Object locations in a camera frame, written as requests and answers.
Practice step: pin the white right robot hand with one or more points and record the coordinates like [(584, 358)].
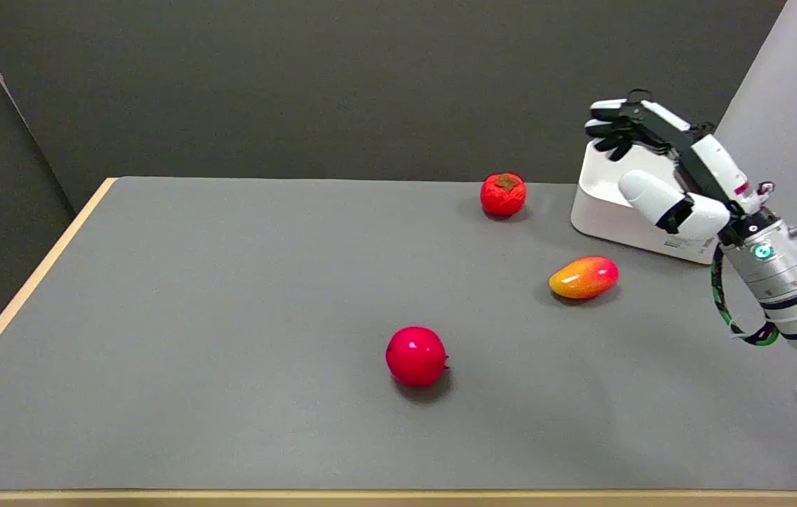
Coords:
[(712, 169)]

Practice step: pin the red pomegranate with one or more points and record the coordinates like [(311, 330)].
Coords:
[(416, 356)]

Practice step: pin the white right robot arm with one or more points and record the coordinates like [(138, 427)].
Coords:
[(793, 282)]

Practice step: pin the white plastic bin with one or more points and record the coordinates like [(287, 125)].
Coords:
[(606, 204)]

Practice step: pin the orange red mango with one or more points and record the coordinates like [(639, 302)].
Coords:
[(584, 277)]

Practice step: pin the red persimmon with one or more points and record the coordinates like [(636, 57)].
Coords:
[(503, 194)]

